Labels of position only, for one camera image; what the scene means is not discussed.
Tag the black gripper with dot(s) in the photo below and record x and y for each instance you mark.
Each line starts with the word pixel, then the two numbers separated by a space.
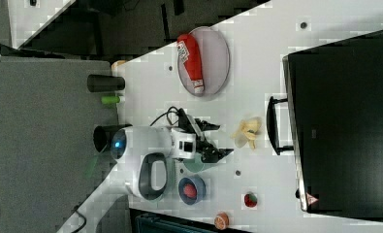
pixel 196 142

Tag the dark grey cup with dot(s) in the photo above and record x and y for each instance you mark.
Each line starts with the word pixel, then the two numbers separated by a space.
pixel 102 83

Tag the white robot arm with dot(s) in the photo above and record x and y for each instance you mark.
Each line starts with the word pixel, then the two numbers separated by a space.
pixel 135 149

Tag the red toy strawberry on table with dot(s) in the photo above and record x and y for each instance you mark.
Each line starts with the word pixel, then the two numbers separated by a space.
pixel 250 200

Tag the grey round plate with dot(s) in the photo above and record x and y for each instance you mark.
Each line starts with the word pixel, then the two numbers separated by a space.
pixel 215 61

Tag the red ketchup bottle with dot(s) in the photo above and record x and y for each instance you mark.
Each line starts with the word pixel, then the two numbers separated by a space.
pixel 190 58

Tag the green toy pepper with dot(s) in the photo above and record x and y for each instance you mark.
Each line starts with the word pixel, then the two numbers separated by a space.
pixel 108 100

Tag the green metal cup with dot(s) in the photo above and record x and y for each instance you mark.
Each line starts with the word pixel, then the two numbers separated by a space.
pixel 194 165

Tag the blue small bowl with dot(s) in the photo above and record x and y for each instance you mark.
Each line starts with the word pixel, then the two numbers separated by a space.
pixel 198 182

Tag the red toy strawberry in bowl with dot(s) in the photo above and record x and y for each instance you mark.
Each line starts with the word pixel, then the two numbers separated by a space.
pixel 190 191

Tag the black silver toaster oven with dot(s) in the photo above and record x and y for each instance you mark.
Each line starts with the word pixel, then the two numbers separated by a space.
pixel 332 121

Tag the yellow plush peeled banana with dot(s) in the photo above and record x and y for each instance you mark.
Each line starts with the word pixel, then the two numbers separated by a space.
pixel 247 132

